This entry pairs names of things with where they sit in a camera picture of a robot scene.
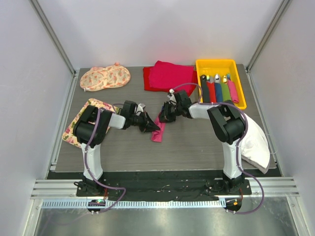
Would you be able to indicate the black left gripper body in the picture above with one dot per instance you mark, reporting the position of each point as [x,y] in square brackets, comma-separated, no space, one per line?
[140,120]

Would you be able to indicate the pink paper napkin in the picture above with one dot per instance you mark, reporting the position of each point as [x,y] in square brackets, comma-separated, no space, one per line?
[158,135]

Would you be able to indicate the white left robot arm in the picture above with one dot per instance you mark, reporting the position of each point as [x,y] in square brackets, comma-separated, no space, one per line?
[91,128]

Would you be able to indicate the red napkin cutlery roll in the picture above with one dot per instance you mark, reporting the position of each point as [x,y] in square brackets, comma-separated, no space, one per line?
[211,88]

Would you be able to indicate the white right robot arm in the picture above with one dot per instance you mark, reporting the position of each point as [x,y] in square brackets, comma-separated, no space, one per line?
[227,122]

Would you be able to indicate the blue napkin cutlery roll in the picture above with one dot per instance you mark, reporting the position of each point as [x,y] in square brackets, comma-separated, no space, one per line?
[218,90]

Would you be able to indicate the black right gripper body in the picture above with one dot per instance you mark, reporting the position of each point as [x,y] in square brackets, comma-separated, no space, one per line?
[172,111]

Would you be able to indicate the stack of red napkins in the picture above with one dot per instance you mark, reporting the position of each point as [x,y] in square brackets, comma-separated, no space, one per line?
[164,76]

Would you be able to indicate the floral fabric pouch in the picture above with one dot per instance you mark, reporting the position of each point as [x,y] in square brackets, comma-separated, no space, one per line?
[110,77]

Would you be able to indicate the black napkin cutlery roll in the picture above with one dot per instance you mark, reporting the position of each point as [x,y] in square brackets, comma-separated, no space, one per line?
[205,89]

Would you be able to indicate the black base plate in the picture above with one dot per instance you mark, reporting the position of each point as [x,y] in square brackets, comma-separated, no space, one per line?
[209,174]

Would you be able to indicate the white cloth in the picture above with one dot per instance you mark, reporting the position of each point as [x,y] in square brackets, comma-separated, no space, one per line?
[255,148]

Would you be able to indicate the aluminium frame rail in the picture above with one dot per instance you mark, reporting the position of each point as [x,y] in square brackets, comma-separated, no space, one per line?
[166,189]

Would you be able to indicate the yellow plastic bin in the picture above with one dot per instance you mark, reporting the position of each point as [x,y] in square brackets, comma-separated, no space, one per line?
[222,67]

